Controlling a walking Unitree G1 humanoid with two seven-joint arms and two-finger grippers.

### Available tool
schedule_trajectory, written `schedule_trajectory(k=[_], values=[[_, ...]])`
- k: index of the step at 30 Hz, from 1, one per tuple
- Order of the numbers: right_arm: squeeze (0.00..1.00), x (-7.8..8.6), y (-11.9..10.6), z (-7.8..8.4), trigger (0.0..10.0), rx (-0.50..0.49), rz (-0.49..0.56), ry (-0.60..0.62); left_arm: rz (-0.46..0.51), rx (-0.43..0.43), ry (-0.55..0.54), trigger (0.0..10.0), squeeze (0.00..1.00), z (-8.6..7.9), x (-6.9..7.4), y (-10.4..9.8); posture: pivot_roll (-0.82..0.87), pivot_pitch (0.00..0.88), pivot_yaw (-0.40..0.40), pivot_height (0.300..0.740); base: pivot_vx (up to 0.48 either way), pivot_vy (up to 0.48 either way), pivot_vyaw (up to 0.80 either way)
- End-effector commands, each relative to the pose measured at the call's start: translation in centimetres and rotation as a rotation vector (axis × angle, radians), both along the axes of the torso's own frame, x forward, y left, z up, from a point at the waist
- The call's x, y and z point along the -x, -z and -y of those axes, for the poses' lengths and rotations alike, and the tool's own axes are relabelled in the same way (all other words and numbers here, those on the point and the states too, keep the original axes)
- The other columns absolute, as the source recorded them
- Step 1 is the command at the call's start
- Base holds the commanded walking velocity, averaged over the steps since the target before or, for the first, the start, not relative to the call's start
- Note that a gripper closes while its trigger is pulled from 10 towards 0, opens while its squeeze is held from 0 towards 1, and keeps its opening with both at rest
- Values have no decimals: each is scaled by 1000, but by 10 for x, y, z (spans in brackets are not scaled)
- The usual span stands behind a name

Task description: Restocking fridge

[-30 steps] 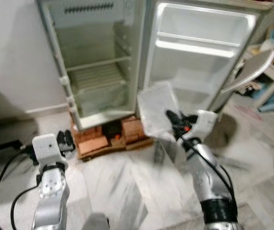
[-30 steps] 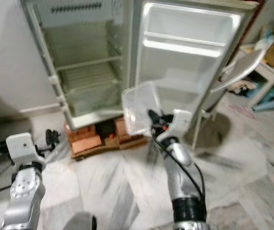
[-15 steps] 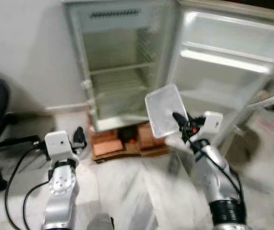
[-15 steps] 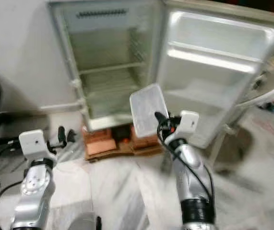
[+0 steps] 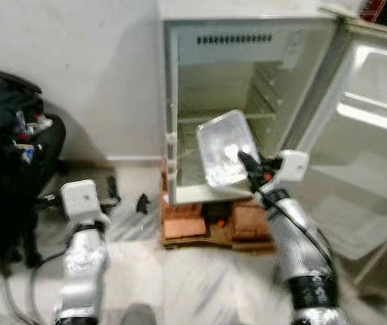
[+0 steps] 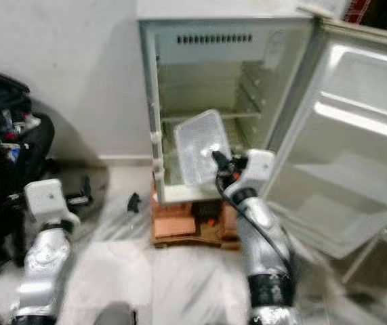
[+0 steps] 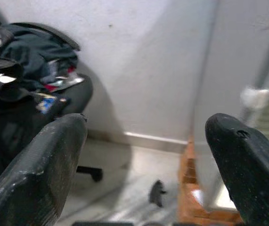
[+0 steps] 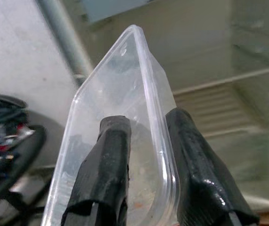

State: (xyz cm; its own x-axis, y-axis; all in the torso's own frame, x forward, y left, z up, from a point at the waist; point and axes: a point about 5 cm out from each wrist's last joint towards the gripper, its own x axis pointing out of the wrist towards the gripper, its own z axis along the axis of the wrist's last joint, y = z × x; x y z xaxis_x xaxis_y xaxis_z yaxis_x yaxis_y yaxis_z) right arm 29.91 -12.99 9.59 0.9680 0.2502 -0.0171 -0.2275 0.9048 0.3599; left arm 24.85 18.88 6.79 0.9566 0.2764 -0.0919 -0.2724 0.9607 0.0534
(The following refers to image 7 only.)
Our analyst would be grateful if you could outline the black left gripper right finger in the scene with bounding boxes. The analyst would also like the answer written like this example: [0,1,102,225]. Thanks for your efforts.
[204,113,269,226]

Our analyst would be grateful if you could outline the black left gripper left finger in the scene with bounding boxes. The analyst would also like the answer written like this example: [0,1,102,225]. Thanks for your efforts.
[0,113,89,226]

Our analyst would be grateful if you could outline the silver pole with white joint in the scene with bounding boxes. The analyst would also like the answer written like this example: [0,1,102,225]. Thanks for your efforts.
[239,21,269,128]

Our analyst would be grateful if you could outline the black office chair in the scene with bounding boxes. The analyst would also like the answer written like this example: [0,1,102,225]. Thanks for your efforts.
[0,22,104,196]

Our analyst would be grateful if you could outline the black rag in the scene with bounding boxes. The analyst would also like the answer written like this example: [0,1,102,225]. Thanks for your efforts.
[148,180,167,208]

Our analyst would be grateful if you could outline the black folded garment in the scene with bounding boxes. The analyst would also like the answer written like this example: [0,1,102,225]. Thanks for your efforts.
[0,56,33,111]

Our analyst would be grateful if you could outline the dark green garment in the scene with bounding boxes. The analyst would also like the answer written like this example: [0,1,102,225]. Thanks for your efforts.
[0,23,79,88]

